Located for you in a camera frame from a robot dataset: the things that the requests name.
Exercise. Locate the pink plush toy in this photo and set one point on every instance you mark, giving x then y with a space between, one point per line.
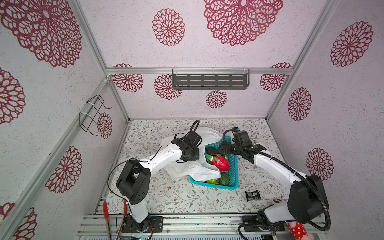
299 232

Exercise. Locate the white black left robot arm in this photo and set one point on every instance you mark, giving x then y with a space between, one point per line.
134 180

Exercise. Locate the grey wall shelf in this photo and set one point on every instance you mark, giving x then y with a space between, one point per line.
209 81

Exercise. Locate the teal plastic basket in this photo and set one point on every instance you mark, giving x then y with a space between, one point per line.
231 176

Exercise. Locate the lime green fruit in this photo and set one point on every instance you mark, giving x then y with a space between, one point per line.
213 182

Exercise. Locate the black wire wall rack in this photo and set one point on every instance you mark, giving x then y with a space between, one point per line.
96 121

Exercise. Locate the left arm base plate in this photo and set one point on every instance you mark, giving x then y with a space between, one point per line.
150 224

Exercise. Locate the dark green avocado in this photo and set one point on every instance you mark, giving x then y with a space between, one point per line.
224 180

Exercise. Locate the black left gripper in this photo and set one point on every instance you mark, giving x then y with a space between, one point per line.
196 155

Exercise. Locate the white plastic bag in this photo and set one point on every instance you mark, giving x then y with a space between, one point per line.
199 170

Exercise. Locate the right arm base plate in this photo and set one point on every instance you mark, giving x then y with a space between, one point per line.
253 225

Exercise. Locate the small black packet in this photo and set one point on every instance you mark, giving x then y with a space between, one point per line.
253 196

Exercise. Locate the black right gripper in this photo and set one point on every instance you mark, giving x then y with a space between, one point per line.
227 148

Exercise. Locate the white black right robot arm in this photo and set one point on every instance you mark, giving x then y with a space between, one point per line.
307 202

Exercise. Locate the red handled tool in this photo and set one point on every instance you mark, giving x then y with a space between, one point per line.
107 219

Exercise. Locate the red dragon fruit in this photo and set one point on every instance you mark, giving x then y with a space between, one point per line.
222 163

